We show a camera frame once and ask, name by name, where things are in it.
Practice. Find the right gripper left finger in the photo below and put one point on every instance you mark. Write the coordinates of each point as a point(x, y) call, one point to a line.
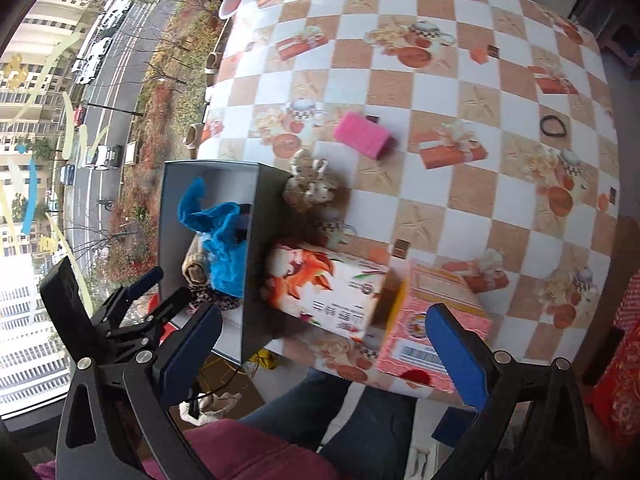
point(182, 354)

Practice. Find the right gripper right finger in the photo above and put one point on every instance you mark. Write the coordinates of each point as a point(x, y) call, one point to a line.
point(464, 355)

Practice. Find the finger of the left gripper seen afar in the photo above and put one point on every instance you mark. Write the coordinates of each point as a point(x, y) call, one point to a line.
point(144, 284)

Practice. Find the beige cloth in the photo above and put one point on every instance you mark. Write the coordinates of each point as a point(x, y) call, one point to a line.
point(195, 263)

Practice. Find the blue cloth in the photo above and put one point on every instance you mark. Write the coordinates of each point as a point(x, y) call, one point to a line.
point(223, 229)

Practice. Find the pink sponge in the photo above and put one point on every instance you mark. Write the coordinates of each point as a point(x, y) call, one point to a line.
point(366, 137)

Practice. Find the leopard print scrunchie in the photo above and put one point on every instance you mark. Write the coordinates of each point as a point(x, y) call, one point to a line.
point(207, 295)

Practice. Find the pink patterned carton box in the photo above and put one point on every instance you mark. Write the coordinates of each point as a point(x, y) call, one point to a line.
point(407, 350)

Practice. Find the white open cardboard box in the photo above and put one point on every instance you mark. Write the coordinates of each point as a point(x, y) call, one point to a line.
point(259, 187)

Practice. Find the red embroidered cushion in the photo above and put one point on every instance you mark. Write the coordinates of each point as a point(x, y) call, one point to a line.
point(613, 403)

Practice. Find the polka dot white scrunchie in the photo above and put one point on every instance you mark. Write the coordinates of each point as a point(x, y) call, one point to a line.
point(311, 182)

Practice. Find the checkered patterned tablecloth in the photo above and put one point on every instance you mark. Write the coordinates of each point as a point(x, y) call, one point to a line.
point(506, 158)

